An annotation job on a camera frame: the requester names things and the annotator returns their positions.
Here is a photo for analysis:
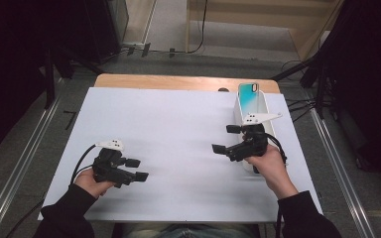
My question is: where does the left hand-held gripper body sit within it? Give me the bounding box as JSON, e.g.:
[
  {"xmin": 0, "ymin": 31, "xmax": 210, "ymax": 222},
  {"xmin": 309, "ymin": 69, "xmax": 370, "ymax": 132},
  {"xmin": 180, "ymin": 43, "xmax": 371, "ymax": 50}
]
[{"xmin": 91, "ymin": 139, "xmax": 137, "ymax": 189}]

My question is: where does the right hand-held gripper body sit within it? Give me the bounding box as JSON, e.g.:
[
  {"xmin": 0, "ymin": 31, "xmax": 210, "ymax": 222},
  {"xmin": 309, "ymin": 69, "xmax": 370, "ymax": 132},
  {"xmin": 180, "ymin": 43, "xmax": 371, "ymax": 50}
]
[{"xmin": 226, "ymin": 112, "xmax": 283, "ymax": 163}]

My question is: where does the white plastic bin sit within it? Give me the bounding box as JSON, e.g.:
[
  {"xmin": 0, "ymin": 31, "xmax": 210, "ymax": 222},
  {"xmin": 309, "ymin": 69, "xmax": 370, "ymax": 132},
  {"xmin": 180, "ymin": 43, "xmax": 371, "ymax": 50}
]
[{"xmin": 233, "ymin": 88, "xmax": 282, "ymax": 174}]

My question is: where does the person's left hand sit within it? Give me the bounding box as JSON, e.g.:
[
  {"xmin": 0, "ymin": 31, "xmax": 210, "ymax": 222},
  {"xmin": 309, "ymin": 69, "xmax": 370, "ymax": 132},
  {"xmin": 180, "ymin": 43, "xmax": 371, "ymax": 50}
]
[{"xmin": 73, "ymin": 168, "xmax": 117, "ymax": 199}]

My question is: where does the person's right hand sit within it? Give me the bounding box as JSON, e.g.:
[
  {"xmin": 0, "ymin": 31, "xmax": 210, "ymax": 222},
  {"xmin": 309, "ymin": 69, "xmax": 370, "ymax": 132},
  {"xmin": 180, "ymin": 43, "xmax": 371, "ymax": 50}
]
[{"xmin": 244, "ymin": 145, "xmax": 299, "ymax": 200}]

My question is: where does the white board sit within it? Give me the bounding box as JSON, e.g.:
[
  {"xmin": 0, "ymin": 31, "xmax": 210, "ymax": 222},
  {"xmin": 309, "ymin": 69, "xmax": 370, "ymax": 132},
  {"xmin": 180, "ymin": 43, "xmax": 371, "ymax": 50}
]
[{"xmin": 38, "ymin": 86, "xmax": 323, "ymax": 224}]

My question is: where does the black stand leg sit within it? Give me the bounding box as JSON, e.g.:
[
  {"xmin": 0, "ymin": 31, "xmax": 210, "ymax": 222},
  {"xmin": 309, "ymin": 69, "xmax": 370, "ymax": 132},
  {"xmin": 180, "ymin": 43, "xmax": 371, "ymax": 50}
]
[{"xmin": 271, "ymin": 56, "xmax": 316, "ymax": 82}]

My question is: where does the wooden table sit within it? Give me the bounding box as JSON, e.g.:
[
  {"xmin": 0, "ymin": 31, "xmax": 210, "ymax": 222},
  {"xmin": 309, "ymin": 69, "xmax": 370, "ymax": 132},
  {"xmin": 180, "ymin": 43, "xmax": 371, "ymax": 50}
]
[{"xmin": 93, "ymin": 72, "xmax": 281, "ymax": 94}]

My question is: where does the black upright stand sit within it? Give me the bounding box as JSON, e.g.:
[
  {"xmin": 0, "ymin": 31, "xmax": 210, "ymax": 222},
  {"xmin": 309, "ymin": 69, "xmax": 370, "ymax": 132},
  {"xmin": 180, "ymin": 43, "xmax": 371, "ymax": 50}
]
[{"xmin": 44, "ymin": 49, "xmax": 58, "ymax": 110}]

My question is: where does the black curtain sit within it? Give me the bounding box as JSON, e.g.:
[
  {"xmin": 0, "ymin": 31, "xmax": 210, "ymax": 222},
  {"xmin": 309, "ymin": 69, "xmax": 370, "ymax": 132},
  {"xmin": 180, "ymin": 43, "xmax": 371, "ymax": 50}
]
[
  {"xmin": 0, "ymin": 0, "xmax": 90, "ymax": 162},
  {"xmin": 311, "ymin": 0, "xmax": 381, "ymax": 186}
]

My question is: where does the black cabinet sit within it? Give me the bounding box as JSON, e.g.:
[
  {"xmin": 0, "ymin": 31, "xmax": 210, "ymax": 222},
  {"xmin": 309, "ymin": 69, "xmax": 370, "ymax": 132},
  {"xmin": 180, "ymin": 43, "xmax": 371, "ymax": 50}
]
[{"xmin": 78, "ymin": 0, "xmax": 130, "ymax": 63}]

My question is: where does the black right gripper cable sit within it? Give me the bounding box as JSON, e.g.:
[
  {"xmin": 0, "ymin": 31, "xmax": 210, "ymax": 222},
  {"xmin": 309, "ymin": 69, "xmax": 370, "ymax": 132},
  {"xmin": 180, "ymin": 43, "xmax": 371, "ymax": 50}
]
[{"xmin": 263, "ymin": 132, "xmax": 289, "ymax": 166}]

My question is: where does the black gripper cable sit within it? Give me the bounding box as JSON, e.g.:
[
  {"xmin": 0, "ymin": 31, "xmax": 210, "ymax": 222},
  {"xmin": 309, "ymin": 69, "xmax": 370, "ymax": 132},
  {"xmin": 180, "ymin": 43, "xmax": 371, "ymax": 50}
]
[
  {"xmin": 263, "ymin": 132, "xmax": 289, "ymax": 166},
  {"xmin": 4, "ymin": 144, "xmax": 97, "ymax": 238}
]

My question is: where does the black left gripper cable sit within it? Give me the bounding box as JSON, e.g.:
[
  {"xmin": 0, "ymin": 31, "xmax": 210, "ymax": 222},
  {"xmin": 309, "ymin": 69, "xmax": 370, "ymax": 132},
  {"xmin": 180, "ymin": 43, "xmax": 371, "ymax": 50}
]
[{"xmin": 4, "ymin": 144, "xmax": 97, "ymax": 238}]

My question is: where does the bundle of black floor cables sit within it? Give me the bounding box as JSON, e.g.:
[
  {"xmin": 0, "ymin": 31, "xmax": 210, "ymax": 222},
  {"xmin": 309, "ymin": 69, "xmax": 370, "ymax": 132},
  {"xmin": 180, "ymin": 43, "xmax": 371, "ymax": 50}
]
[{"xmin": 286, "ymin": 95, "xmax": 325, "ymax": 123}]

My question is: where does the metal floor rail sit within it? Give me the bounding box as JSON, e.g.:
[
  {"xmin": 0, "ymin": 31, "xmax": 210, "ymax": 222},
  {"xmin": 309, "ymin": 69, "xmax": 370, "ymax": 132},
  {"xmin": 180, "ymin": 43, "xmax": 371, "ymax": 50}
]
[
  {"xmin": 311, "ymin": 108, "xmax": 376, "ymax": 238},
  {"xmin": 0, "ymin": 95, "xmax": 63, "ymax": 238}
]

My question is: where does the thin black hanging cable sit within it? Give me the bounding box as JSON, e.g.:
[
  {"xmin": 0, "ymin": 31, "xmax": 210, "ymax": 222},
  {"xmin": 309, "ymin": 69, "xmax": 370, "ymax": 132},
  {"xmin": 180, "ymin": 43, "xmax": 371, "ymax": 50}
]
[{"xmin": 187, "ymin": 0, "xmax": 209, "ymax": 55}]

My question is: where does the light wooden shelf frame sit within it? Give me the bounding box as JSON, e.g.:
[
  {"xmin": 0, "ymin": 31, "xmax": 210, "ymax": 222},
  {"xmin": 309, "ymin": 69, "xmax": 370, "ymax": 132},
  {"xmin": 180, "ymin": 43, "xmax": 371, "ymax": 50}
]
[{"xmin": 185, "ymin": 0, "xmax": 345, "ymax": 62}]

